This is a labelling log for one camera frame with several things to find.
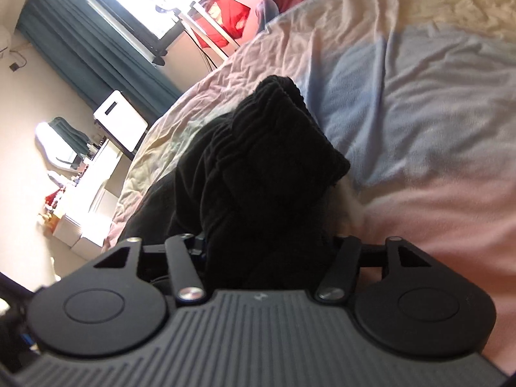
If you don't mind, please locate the pastel patchwork blanket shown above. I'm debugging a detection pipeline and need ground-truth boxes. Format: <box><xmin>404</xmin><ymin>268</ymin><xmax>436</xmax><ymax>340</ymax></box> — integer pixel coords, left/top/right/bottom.
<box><xmin>103</xmin><ymin>0</ymin><xmax>516</xmax><ymax>367</ymax></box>

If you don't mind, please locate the white storage box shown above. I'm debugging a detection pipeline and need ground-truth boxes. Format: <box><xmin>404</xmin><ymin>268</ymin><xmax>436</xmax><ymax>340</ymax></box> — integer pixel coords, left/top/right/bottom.
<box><xmin>52</xmin><ymin>213</ymin><xmax>106</xmax><ymax>259</ymax></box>

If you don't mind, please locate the teal curtain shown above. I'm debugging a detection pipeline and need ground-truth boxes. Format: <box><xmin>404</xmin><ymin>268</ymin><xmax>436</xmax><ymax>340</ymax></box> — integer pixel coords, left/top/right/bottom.
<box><xmin>16</xmin><ymin>0</ymin><xmax>183</xmax><ymax>110</ymax></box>

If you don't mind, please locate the white garment steamer stand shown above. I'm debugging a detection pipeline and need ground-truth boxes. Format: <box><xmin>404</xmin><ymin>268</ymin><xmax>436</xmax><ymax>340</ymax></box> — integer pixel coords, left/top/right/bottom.
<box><xmin>155</xmin><ymin>0</ymin><xmax>239</xmax><ymax>62</ymax></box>

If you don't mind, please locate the red bag on stand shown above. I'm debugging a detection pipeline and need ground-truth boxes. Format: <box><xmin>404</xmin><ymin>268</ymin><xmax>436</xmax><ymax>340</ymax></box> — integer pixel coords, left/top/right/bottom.
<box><xmin>200</xmin><ymin>0</ymin><xmax>251</xmax><ymax>49</ymax></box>

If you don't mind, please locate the white dresser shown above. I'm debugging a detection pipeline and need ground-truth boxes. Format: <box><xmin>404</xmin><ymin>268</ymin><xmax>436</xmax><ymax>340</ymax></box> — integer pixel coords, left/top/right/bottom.
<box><xmin>52</xmin><ymin>139</ymin><xmax>122</xmax><ymax>251</ymax></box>

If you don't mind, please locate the black garment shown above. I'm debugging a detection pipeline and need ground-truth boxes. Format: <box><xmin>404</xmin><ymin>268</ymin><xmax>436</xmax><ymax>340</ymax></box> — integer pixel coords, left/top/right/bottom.
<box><xmin>133</xmin><ymin>74</ymin><xmax>351</xmax><ymax>291</ymax></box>

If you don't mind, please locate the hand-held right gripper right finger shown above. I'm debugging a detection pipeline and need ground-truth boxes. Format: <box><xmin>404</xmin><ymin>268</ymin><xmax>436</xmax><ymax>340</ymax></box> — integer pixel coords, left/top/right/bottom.
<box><xmin>315</xmin><ymin>235</ymin><xmax>434</xmax><ymax>303</ymax></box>

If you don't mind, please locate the white air purifier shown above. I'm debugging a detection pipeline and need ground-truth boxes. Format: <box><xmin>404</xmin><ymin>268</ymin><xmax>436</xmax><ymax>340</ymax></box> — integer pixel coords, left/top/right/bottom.
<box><xmin>94</xmin><ymin>90</ymin><xmax>149</xmax><ymax>154</ymax></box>

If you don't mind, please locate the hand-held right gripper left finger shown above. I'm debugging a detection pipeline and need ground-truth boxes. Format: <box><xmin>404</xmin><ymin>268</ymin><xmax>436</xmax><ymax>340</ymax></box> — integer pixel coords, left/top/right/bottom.
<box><xmin>94</xmin><ymin>233</ymin><xmax>209</xmax><ymax>304</ymax></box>

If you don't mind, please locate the wavy frame mirror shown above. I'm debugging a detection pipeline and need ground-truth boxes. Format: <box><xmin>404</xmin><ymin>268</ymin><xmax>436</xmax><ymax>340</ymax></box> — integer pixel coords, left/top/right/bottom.
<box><xmin>35</xmin><ymin>117</ymin><xmax>92</xmax><ymax>170</ymax></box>

